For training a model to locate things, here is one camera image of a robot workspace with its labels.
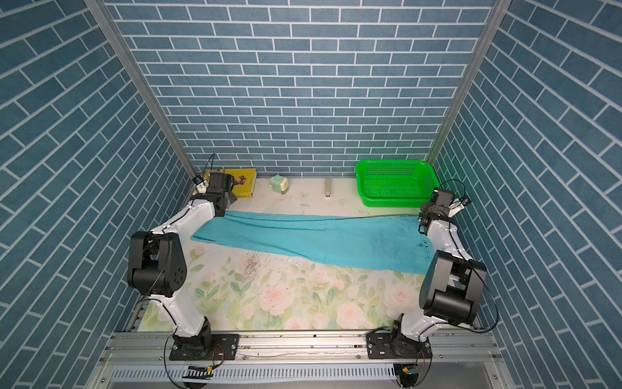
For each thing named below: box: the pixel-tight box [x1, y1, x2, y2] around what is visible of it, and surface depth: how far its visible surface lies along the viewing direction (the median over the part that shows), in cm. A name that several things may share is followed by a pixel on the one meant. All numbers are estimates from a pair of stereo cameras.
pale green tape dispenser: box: [268, 175, 290, 195], surface depth 114 cm
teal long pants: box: [191, 211, 436, 274], surface depth 98 cm
